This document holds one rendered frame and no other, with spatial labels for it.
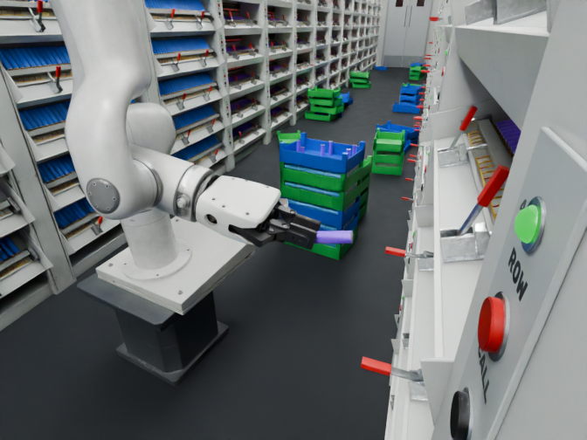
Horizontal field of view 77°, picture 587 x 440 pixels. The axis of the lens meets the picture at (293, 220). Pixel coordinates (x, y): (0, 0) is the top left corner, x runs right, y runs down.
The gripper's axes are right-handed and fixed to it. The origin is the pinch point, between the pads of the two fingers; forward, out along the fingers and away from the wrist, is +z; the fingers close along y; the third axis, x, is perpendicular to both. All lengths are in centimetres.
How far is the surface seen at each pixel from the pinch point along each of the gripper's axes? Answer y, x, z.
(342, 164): 87, 27, 0
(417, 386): -14.8, 4.7, 19.0
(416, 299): 3.6, 7.9, 20.2
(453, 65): 30.7, -22.6, 14.5
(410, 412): -17.0, 6.7, 18.9
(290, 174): 92, 41, -20
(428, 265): 11.6, 6.5, 21.9
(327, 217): 87, 52, 0
